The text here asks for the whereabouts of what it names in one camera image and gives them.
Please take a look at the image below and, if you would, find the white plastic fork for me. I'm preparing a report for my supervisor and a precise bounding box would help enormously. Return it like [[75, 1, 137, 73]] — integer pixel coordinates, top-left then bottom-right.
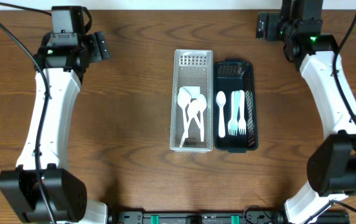
[[230, 91, 240, 136], [228, 91, 235, 136], [238, 90, 246, 135]]

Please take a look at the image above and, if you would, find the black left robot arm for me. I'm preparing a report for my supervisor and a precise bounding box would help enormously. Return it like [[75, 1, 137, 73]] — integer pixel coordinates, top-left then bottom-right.
[[0, 32, 110, 223]]

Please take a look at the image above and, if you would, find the clear plastic basket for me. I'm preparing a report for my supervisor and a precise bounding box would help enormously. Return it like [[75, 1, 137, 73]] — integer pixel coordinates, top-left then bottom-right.
[[170, 49, 213, 152]]

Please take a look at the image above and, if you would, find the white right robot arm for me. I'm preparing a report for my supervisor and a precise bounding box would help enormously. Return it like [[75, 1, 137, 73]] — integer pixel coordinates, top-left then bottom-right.
[[256, 9, 356, 223]]

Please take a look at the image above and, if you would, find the dark green plastic basket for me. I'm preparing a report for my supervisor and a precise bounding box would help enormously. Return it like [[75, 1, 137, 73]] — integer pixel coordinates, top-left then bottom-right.
[[213, 59, 258, 153]]

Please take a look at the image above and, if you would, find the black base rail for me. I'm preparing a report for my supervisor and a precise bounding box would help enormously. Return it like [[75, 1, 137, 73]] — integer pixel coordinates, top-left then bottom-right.
[[108, 205, 352, 224]]

